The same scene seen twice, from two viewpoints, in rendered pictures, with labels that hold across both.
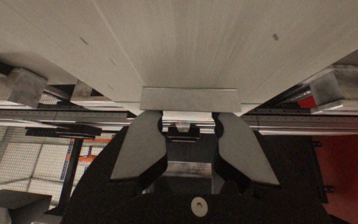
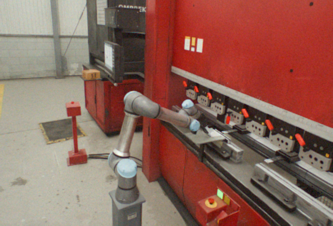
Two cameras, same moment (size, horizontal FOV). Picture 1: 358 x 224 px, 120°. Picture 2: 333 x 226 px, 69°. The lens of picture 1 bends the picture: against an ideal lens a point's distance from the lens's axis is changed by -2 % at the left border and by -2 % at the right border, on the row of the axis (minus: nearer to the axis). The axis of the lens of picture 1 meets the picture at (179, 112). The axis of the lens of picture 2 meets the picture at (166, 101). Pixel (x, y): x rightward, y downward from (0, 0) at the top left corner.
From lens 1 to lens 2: 189 cm
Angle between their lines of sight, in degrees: 64
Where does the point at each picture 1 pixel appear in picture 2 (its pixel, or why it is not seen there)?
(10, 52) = (242, 174)
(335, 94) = not seen: hidden behind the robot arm
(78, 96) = (235, 152)
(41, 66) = (246, 172)
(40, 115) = (319, 184)
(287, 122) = (211, 117)
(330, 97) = not seen: hidden behind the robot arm
